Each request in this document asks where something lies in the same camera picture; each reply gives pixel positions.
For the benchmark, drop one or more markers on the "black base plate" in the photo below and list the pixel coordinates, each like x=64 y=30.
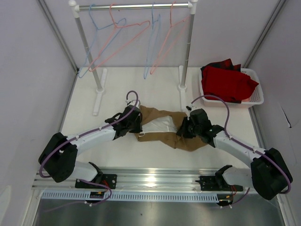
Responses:
x=214 y=183
x=109 y=180

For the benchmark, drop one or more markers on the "right blue wire hanger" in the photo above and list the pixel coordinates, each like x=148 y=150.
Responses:
x=153 y=40

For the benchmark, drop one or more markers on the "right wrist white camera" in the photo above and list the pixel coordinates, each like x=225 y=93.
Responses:
x=190 y=108

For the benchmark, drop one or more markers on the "leftmost blue wire hanger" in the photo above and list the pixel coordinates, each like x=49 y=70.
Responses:
x=122 y=21

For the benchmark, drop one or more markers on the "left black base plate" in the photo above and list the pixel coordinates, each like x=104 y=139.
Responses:
x=109 y=180

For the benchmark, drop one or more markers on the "tan brown skirt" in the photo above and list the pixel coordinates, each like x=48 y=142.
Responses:
x=162 y=125

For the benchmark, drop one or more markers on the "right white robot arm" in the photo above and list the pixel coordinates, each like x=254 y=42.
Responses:
x=266 y=172

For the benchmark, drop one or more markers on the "aluminium mounting rail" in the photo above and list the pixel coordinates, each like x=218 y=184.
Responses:
x=138 y=180

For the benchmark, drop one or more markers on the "white slotted cable duct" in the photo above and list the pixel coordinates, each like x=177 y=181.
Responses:
x=131 y=196

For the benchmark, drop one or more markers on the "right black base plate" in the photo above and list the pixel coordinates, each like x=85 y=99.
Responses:
x=214 y=183

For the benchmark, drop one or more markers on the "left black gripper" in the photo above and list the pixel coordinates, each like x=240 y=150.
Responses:
x=138 y=128

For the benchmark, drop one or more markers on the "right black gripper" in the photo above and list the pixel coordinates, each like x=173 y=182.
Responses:
x=182 y=131

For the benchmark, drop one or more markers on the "blue wire hanger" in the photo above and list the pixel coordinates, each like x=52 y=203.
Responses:
x=153 y=40
x=122 y=21

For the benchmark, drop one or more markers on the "white plastic basket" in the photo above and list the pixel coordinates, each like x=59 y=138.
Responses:
x=257 y=97

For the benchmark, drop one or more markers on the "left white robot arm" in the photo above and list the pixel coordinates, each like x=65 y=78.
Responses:
x=59 y=158

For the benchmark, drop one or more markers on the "metal clothes rack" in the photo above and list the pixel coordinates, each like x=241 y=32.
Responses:
x=100 y=83

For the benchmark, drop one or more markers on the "red folded garment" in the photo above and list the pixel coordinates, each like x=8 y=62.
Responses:
x=226 y=81

